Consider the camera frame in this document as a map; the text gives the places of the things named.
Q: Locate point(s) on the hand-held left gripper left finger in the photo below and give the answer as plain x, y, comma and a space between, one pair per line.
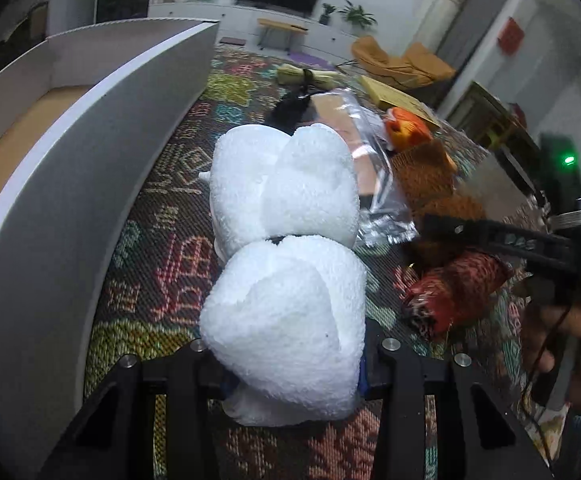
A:
205, 372

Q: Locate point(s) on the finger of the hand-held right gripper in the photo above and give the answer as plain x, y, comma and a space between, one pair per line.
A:
490, 235

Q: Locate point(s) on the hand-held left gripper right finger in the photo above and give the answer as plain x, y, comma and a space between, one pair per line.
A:
395, 375

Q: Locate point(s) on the white fluffy towel bundle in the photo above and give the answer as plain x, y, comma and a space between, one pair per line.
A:
280, 320

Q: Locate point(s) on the large white box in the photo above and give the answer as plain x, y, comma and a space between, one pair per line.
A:
70, 200

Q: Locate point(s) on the clear plastic jar black lid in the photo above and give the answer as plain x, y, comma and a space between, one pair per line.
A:
505, 190

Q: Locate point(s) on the red patterned cloth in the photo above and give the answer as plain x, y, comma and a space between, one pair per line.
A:
450, 290

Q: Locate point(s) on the patterned woven blanket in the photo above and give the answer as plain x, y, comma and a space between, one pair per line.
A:
180, 270

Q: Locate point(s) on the orange cloth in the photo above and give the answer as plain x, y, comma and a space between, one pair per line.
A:
408, 127

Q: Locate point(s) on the clear plastic bag orange garment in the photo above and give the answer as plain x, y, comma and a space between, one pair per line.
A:
365, 160

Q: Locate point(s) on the yellow flat box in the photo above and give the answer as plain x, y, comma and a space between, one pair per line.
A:
385, 92

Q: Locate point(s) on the yellow lounge chair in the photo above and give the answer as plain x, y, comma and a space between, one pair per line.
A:
395, 65

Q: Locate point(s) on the white standing air conditioner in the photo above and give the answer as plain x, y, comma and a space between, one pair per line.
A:
440, 10

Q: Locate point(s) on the purple floor mat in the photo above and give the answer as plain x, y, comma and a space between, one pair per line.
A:
315, 60

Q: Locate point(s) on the yellow rolled bundle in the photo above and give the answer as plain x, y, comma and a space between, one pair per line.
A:
290, 74

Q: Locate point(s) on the broad leaf potted plant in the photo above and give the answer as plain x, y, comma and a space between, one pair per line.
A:
358, 15

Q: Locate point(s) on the small dark potted plant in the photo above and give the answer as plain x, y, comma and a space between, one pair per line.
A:
327, 12

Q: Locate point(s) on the small wooden bench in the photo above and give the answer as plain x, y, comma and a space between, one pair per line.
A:
280, 24

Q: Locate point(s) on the dark flat floor pad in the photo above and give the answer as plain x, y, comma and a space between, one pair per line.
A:
233, 40

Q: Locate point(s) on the white low television cabinet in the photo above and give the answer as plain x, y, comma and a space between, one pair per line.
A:
195, 12

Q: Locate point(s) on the red wall hanging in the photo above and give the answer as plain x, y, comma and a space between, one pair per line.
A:
511, 35

